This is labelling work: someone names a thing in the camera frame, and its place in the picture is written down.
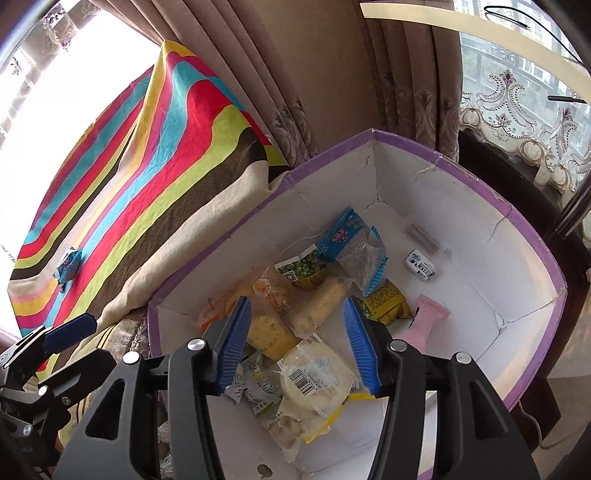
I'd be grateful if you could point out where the purple cardboard box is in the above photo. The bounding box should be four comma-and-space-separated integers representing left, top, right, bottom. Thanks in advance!
147, 128, 568, 480

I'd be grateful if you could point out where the blue and clear snack packet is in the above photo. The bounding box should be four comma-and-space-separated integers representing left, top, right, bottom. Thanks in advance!
318, 207, 389, 298
54, 247, 85, 292

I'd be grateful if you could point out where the clear stick snack packet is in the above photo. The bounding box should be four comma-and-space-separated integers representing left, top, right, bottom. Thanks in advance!
403, 222, 451, 256

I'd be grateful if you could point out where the pink snack packet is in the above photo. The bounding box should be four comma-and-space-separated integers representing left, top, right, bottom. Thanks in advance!
398, 294, 452, 352

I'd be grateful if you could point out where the yellow and green snack packet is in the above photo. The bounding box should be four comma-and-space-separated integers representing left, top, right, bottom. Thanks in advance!
360, 278, 413, 328

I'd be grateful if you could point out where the beige striped plush cover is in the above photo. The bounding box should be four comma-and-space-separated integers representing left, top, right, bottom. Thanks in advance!
34, 307, 178, 480

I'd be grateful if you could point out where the dark wooden window sill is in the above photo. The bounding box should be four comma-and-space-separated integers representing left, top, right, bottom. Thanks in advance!
455, 127, 591, 287

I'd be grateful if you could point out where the clear packet of round pastries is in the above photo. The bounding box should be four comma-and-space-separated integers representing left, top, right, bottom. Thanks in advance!
265, 401, 334, 455

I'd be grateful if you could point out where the colourful striped tablecloth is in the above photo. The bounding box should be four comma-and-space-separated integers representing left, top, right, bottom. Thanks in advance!
7, 41, 289, 379

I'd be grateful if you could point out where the small white candy packet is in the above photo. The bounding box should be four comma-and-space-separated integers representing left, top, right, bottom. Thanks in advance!
404, 247, 438, 281

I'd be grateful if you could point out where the white lace curtain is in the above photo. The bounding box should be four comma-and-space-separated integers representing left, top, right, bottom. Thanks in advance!
459, 69, 591, 192

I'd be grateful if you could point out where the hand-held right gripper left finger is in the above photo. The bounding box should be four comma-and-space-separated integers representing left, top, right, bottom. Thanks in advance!
48, 295, 254, 480

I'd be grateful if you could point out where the clear bag of buns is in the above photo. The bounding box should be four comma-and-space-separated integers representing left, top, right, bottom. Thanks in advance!
198, 262, 303, 363

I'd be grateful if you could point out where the green pea snack packet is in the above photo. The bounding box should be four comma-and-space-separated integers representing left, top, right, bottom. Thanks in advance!
274, 244, 332, 291

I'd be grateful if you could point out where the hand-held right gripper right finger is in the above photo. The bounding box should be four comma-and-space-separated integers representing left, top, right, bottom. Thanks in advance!
342, 295, 541, 480

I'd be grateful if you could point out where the clear packet of yellow cake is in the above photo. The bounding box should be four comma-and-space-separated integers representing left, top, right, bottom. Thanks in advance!
290, 276, 354, 339

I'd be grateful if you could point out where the cream window frame bar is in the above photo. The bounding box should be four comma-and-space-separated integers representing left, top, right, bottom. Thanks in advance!
360, 2, 589, 77

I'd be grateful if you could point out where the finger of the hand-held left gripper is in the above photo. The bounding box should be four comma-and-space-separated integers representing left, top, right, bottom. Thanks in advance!
14, 313, 99, 365
37, 348, 118, 409

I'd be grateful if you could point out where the clear bag of round cake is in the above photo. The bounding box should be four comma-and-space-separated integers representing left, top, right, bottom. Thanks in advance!
276, 342, 372, 439

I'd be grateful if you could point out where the beige embroidered curtain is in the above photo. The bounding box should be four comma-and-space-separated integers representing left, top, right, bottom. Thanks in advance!
360, 0, 465, 162
88, 0, 324, 171

